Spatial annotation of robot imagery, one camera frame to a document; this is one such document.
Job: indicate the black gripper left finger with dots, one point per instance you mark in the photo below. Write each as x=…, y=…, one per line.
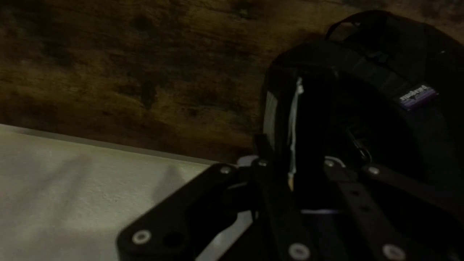
x=203, y=207

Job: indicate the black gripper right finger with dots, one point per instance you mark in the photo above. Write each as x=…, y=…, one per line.
x=400, y=211

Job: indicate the dark wallet with grey panel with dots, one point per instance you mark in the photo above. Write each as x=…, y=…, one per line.
x=313, y=139

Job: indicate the black backpack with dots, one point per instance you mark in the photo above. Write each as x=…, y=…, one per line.
x=386, y=120

